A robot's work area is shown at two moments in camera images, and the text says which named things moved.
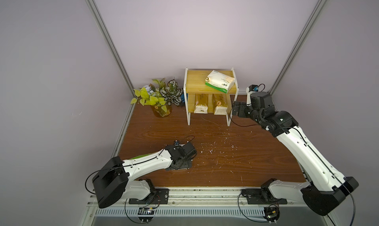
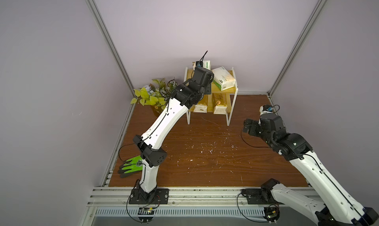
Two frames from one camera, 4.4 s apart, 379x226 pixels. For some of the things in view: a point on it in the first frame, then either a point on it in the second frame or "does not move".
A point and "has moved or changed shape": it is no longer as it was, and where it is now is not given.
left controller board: [145, 214] does not move
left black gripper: [188, 164] -> [207, 90]
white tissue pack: [219, 81] has moved or changed shape
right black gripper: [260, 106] -> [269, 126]
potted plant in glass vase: [160, 95] does not move
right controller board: [272, 213] does not move
